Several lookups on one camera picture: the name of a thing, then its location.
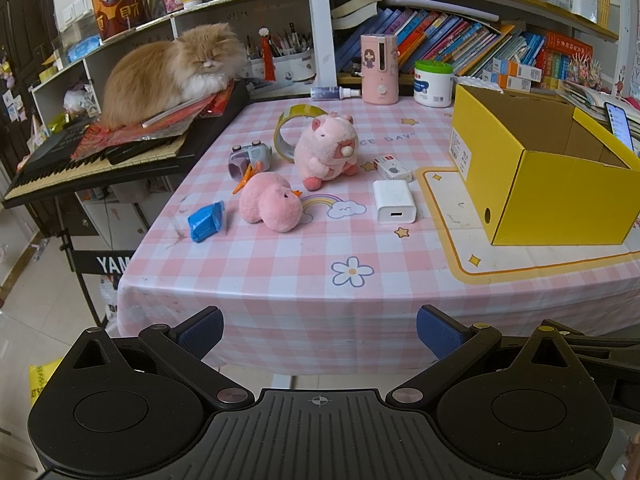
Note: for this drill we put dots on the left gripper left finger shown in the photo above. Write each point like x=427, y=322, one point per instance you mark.
x=179, y=351

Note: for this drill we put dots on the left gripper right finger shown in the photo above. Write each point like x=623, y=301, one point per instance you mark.
x=458, y=350

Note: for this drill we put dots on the blue plastic packet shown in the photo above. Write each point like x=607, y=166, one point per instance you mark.
x=207, y=221

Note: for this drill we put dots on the white charger block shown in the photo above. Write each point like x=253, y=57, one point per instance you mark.
x=394, y=202

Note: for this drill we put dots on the pink chick plush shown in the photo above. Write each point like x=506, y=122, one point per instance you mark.
x=268, y=198

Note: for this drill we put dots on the small white staples box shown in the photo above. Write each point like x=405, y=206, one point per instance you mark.
x=390, y=168

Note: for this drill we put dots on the pink pig plush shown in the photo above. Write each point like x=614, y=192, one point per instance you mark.
x=326, y=150

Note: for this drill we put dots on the yellow tape roll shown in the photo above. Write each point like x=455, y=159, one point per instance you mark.
x=289, y=128

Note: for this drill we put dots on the pink checked tablecloth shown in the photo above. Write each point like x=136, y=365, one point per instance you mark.
x=339, y=293

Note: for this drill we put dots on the yellow cardboard box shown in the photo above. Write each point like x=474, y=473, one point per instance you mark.
x=541, y=172

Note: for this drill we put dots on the black Yamaha keyboard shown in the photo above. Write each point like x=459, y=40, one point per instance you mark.
x=130, y=162

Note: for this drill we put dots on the red paper stack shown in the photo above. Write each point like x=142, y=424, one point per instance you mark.
x=174, y=122

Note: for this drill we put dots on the white jar green lid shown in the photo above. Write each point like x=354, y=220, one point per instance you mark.
x=433, y=83

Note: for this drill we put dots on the orange white fluffy cat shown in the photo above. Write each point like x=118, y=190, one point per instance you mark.
x=163, y=74

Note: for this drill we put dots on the smartphone with lit screen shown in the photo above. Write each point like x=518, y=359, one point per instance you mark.
x=619, y=124

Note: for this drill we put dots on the small spray bottle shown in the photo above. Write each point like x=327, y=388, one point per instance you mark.
x=334, y=93

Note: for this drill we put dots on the pink humidifier cylinder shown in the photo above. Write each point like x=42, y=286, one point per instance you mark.
x=379, y=69

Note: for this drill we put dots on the white pen holder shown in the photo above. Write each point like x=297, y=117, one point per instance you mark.
x=297, y=67

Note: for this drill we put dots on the row of colourful books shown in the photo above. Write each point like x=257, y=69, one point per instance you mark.
x=467, y=44

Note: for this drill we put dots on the fortune god figure box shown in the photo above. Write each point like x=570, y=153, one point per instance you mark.
x=116, y=16

